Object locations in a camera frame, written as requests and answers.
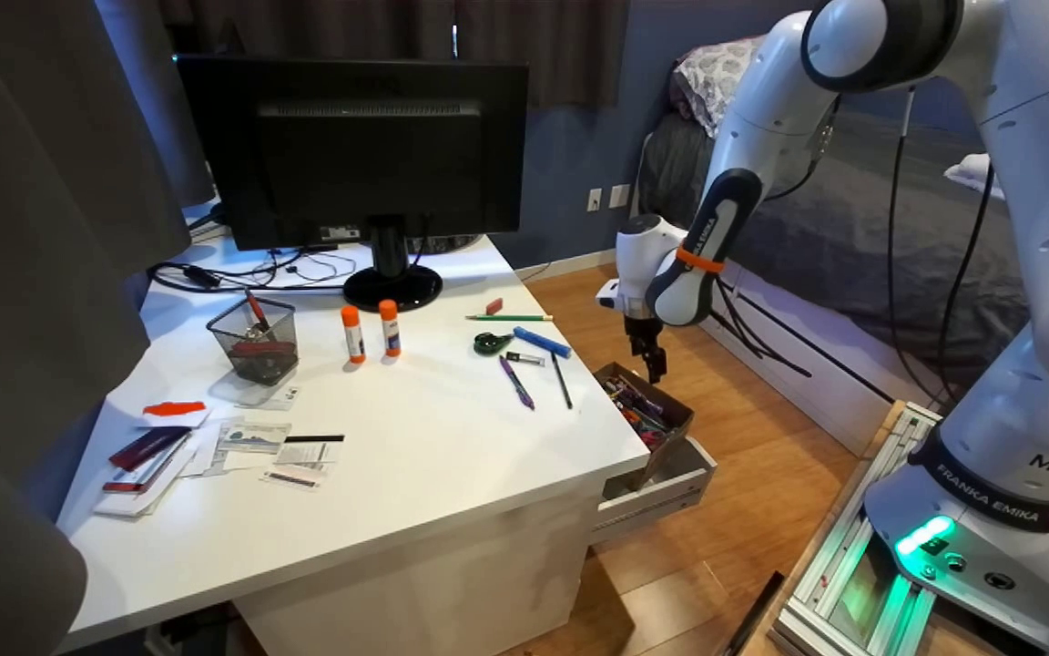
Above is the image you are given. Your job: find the white desk drawer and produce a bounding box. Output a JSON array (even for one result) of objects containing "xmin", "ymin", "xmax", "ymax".
[{"xmin": 590, "ymin": 366, "xmax": 714, "ymax": 542}]

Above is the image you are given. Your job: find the dark blue pen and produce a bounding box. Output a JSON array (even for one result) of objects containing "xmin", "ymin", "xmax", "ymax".
[{"xmin": 496, "ymin": 356, "xmax": 534, "ymax": 411}]

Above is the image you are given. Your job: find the green tape dispenser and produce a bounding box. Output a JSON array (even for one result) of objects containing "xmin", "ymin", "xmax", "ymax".
[{"xmin": 474, "ymin": 333, "xmax": 512, "ymax": 356}]

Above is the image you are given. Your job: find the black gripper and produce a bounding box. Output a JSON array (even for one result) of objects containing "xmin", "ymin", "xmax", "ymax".
[{"xmin": 624, "ymin": 316, "xmax": 665, "ymax": 366}]

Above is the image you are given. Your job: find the red and white booklet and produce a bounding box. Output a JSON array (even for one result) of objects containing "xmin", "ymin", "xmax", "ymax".
[{"xmin": 93, "ymin": 427, "xmax": 198, "ymax": 517}]

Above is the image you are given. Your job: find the green pencil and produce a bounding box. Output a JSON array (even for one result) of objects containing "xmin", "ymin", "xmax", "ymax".
[{"xmin": 467, "ymin": 314, "xmax": 551, "ymax": 326}]

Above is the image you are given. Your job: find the black computer monitor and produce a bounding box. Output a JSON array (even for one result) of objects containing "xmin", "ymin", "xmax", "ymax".
[{"xmin": 173, "ymin": 54, "xmax": 528, "ymax": 310}]

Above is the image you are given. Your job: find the orange cap glue stick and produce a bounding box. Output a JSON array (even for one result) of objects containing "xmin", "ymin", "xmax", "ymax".
[
  {"xmin": 339, "ymin": 304, "xmax": 369, "ymax": 366},
  {"xmin": 380, "ymin": 300, "xmax": 402, "ymax": 362}
]

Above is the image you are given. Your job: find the black mesh pen cup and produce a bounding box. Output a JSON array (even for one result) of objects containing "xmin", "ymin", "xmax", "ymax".
[{"xmin": 209, "ymin": 300, "xmax": 300, "ymax": 388}]

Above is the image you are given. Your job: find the blue marker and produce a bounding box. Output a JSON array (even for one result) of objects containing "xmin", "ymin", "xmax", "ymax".
[{"xmin": 512, "ymin": 326, "xmax": 573, "ymax": 356}]

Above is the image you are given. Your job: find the white desk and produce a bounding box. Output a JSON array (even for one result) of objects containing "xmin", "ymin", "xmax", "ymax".
[{"xmin": 58, "ymin": 240, "xmax": 644, "ymax": 656}]

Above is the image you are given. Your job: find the black pen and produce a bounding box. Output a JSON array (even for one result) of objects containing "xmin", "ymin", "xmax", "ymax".
[{"xmin": 551, "ymin": 354, "xmax": 576, "ymax": 408}]

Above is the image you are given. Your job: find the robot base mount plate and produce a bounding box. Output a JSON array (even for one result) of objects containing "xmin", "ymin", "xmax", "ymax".
[{"xmin": 772, "ymin": 402, "xmax": 1049, "ymax": 656}]

